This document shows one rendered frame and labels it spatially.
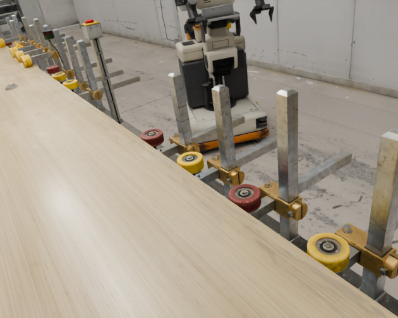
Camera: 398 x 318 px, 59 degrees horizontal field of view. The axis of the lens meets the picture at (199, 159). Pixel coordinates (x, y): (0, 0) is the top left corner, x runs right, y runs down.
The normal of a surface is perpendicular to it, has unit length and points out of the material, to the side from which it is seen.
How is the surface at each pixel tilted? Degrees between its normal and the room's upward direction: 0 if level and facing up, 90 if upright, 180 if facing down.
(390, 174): 90
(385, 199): 90
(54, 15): 90
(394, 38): 90
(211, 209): 0
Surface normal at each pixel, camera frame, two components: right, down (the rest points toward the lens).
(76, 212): -0.14, -0.85
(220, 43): 0.22, 0.59
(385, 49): -0.81, 0.39
